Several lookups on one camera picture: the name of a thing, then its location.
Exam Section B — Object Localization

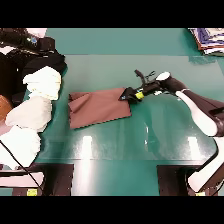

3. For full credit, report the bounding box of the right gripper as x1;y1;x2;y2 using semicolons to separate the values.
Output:
128;81;163;103

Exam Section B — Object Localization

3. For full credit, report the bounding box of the brown T-shirt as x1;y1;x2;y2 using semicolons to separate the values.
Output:
67;87;133;130

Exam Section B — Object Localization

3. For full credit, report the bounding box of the heap of clothes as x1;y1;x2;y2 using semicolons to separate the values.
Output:
187;28;224;57

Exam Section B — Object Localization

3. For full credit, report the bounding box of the cream garment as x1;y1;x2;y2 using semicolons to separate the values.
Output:
22;65;63;101

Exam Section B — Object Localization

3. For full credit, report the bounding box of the white garment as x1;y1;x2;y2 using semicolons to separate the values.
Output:
0;125;42;172

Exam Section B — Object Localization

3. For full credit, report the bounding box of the orange-brown garment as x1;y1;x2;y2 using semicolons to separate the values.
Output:
0;94;13;123

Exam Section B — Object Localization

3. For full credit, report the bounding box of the black cable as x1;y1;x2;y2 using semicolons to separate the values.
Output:
0;139;46;197

